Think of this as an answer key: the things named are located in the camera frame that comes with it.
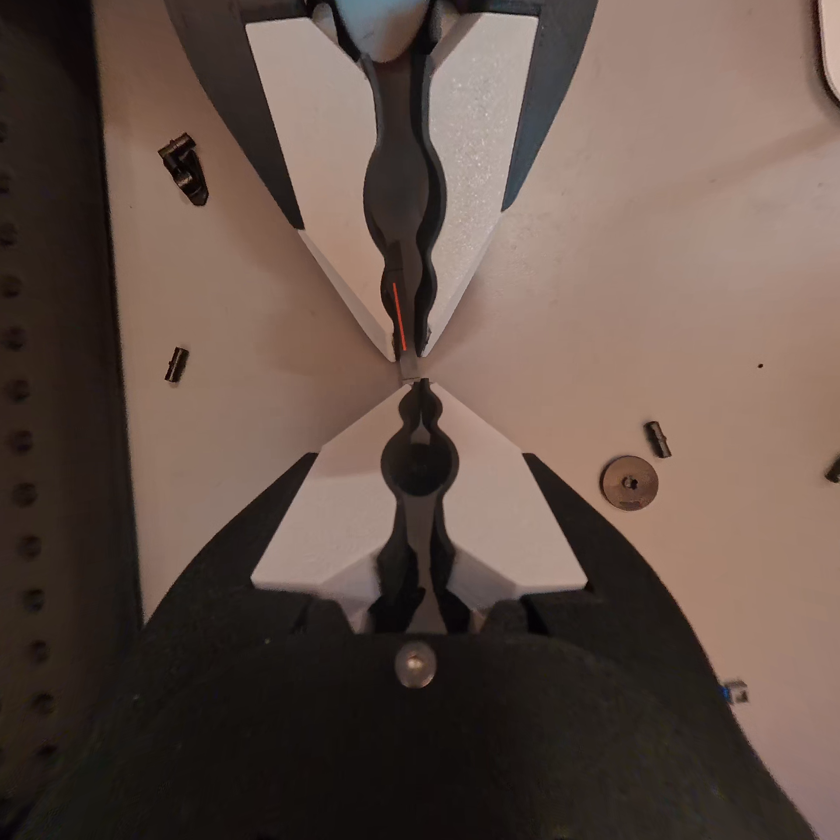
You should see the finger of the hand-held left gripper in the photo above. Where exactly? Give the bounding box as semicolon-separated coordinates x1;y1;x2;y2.
420;12;542;358
246;16;398;358

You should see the dark round lego disc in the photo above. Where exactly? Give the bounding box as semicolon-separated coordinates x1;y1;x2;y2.
601;455;659;511

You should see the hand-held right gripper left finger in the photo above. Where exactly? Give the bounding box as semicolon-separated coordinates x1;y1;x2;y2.
251;384;421;634

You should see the black angled lego connector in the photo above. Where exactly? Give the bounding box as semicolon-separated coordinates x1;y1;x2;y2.
157;133;210;206

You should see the long grey orange-striped lego panel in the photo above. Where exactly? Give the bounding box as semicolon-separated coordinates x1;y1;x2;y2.
384;239;422;383

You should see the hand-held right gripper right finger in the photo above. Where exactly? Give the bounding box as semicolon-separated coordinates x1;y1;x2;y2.
427;379;588;631

